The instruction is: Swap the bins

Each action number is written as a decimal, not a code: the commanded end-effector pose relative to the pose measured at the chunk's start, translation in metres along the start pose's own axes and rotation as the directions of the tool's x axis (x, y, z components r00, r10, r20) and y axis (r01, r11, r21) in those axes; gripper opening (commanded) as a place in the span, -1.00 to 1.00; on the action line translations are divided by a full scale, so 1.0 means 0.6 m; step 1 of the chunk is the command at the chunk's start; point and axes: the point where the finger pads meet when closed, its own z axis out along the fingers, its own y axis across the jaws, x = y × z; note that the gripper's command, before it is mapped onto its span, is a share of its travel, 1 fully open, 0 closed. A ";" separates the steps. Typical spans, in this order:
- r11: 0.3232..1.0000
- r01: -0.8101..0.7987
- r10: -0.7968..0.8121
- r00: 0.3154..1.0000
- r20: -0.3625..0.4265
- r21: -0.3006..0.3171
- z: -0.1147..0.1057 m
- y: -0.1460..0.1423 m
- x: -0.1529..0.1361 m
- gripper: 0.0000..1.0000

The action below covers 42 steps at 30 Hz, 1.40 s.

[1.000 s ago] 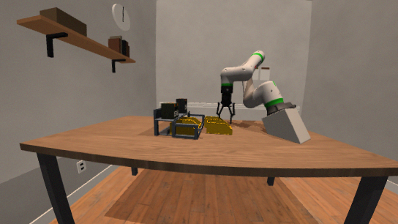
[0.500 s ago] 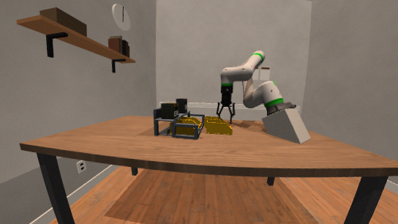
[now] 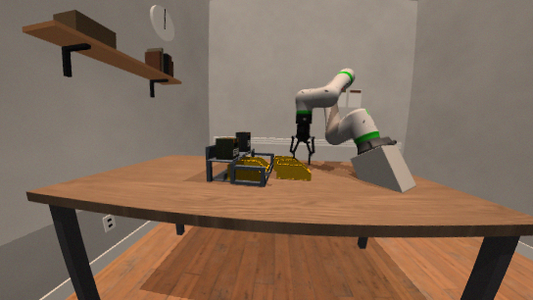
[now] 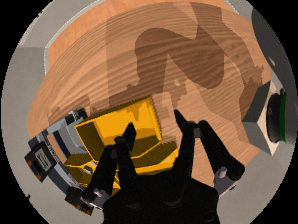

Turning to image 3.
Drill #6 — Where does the grey metal shelf rack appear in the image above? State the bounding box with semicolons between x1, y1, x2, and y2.
206;145;275;187

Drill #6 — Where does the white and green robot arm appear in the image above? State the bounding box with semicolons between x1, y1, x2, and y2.
295;69;397;155

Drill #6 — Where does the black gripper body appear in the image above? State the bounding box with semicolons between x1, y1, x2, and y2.
296;125;311;142

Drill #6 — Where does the yellow bin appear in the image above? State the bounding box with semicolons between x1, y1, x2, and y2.
240;156;269;172
227;160;263;181
273;156;298;171
276;160;312;180

